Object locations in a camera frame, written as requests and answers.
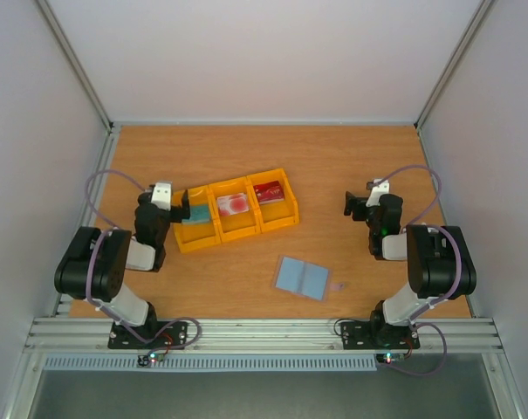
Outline yellow three-compartment bin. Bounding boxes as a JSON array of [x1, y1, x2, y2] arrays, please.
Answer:
[[173, 168, 300, 253]]

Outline teal VIP card stack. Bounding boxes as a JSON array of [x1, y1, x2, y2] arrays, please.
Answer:
[[182, 204, 212, 225]]

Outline red card stack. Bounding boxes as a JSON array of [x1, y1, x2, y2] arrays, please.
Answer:
[[253, 180, 285, 205]]

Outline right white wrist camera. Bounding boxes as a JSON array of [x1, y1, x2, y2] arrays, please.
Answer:
[[366, 179, 390, 207]]

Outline right small circuit board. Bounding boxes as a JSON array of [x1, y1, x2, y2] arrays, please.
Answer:
[[376, 353, 408, 365]]

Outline small circuit board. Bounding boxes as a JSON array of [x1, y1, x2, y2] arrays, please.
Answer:
[[376, 353, 408, 365], [137, 353, 166, 367]]

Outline pink leather card holder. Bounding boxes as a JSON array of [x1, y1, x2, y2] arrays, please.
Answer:
[[271, 255, 347, 301]]

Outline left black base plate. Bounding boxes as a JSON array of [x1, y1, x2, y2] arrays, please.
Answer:
[[107, 321, 189, 350]]

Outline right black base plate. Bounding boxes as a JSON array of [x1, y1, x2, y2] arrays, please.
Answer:
[[339, 320, 421, 351]]

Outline left small circuit board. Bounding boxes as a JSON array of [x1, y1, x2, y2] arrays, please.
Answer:
[[137, 353, 166, 367]]

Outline grey slotted cable duct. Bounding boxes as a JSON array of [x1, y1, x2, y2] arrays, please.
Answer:
[[44, 354, 377, 374]]

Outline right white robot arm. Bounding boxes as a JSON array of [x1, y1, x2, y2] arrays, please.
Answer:
[[334, 192, 477, 350]]

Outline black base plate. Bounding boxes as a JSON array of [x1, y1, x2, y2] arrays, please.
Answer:
[[107, 321, 189, 350], [339, 320, 421, 351]]

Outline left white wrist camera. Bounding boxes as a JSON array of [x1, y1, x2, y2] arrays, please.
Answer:
[[149, 182, 173, 211]]

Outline pink circle card stack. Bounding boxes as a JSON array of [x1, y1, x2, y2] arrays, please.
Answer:
[[216, 193, 250, 217]]

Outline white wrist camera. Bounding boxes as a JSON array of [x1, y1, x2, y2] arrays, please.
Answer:
[[149, 182, 173, 211], [366, 179, 390, 207]]

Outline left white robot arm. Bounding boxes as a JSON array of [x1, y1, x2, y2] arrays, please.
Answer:
[[54, 183, 191, 347]]

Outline aluminium front rail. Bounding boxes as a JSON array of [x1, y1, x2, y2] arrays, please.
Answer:
[[24, 317, 504, 354]]

